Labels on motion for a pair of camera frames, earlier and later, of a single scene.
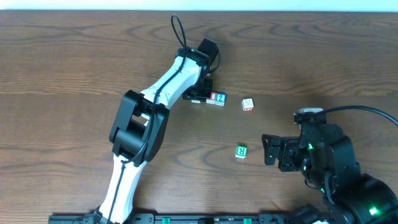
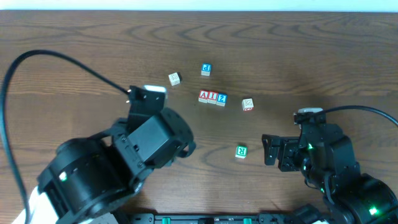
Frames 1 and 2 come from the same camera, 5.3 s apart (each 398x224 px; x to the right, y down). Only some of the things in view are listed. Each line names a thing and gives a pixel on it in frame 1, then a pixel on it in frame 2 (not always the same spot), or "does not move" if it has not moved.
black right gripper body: x=286 y=154 does not move
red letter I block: x=212 y=99 does not move
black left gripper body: x=199 y=94 to x=189 y=149
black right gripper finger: x=271 y=146 does not move
